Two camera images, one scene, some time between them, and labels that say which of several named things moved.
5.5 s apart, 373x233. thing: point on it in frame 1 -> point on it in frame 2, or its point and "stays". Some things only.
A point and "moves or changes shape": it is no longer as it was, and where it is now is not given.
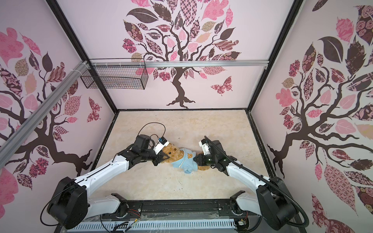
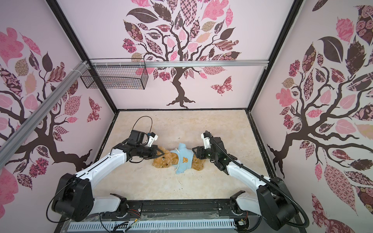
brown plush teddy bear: x=176 y=154 moves or changes shape
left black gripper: x=160 y=158 -> x=154 y=149
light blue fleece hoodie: x=189 y=163 moves or changes shape
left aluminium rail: x=21 y=134 stays
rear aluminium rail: x=178 y=64 stays
